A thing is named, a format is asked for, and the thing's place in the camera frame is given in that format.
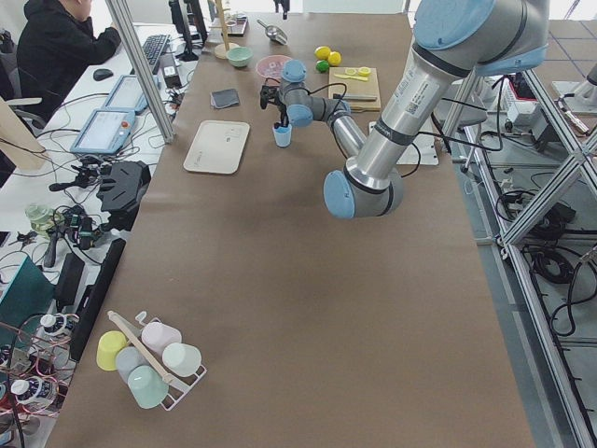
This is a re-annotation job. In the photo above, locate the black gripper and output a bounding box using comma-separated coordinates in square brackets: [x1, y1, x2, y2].
[273, 91, 289, 130]

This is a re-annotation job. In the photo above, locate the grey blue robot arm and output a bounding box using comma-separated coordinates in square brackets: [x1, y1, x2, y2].
[260, 1, 549, 219]

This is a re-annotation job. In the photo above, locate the light blue cup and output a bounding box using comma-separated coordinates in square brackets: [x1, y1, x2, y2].
[272, 124, 292, 147]

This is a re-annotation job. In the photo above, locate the pink cup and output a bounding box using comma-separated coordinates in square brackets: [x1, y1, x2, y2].
[141, 321, 182, 356]

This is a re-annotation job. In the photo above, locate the white cup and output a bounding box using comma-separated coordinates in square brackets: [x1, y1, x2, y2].
[161, 343, 202, 377]

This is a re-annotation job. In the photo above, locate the yellow cup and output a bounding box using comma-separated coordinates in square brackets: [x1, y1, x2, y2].
[96, 330, 128, 371]

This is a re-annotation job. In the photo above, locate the grey cup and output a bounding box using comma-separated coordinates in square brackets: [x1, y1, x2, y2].
[116, 345, 146, 383]

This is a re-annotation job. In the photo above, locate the white cup rack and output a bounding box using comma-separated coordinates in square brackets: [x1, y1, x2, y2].
[107, 311, 207, 411]

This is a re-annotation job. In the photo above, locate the mint green cup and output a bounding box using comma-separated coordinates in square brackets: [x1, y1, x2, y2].
[127, 365, 169, 409]

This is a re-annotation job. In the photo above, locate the pink bowl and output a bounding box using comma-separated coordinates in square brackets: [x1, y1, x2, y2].
[255, 54, 291, 79]

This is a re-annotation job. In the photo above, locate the steel muddler black tip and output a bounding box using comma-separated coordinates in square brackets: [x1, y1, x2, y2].
[332, 93, 378, 102]

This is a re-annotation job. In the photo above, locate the grey folded cloth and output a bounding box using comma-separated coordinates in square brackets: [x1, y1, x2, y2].
[210, 89, 240, 109]

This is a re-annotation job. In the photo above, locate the cream rabbit tray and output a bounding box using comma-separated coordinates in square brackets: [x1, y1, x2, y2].
[183, 120, 250, 175]

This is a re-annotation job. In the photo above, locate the green lime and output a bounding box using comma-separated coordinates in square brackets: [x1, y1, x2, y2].
[315, 60, 329, 73]

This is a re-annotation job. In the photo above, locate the pale green bowl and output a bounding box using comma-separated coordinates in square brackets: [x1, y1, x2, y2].
[226, 47, 253, 68]

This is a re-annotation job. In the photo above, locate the yellow lemon outer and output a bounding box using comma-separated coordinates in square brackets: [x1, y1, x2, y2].
[313, 46, 331, 60]

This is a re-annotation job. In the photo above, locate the yellow lemon near board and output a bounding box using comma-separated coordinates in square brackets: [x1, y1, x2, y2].
[326, 51, 342, 66]

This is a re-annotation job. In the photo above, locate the metal scoop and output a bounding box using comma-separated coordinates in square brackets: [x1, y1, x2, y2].
[257, 19, 288, 45]

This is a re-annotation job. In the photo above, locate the wooden cutting board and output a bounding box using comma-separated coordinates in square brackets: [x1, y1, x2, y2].
[327, 67, 382, 111]

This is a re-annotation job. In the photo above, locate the yellow plastic knife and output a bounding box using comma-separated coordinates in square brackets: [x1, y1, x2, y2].
[332, 73, 369, 82]

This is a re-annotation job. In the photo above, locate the wooden stand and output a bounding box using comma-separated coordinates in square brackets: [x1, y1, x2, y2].
[212, 0, 239, 60]

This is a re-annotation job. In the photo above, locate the lemon half slice upper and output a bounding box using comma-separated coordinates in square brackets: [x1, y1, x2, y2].
[357, 66, 371, 77]

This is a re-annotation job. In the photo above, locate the black keyboard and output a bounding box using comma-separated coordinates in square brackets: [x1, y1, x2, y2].
[142, 35, 170, 75]

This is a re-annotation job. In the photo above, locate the teach pendant far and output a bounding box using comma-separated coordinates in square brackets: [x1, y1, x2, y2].
[104, 75, 148, 114]

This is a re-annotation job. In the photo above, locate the teach pendant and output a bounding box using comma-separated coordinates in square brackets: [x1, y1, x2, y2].
[104, 75, 148, 114]
[70, 107, 136, 155]

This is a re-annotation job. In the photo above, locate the teach pendant near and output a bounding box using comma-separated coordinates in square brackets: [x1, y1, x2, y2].
[70, 107, 136, 155]

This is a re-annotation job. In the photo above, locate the black gripper part on desk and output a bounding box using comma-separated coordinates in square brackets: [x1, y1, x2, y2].
[96, 161, 151, 232]

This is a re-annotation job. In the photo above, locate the black computer mouse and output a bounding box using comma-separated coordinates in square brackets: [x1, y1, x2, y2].
[92, 68, 114, 81]

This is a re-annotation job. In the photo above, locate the person in black hoodie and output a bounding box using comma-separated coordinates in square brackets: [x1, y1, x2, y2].
[17, 0, 121, 121]

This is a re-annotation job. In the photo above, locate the aluminium frame post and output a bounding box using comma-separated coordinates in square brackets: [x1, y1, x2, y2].
[105, 0, 174, 144]

